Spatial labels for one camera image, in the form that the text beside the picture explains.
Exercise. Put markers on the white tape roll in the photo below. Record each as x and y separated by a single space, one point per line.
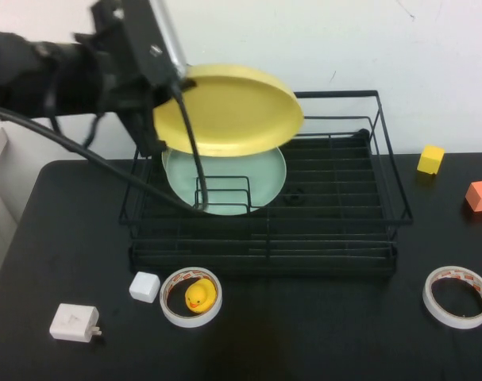
455 322
189 322

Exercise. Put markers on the yellow rubber duck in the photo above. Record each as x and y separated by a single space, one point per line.
197 295

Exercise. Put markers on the white cube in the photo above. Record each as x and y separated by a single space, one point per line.
144 287

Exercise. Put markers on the mint green plate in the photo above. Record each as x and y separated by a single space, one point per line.
232 170

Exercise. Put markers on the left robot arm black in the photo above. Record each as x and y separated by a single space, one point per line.
14 67

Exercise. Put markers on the white power adapter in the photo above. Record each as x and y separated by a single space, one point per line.
71 321

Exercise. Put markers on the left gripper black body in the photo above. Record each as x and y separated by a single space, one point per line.
145 39

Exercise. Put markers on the yellow plate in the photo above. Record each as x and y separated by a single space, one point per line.
232 115

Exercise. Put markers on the orange cube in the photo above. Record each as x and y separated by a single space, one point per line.
480 196

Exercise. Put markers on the yellow cube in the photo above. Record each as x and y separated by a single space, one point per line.
430 160

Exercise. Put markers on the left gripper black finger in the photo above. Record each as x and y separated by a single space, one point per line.
165 94
145 135

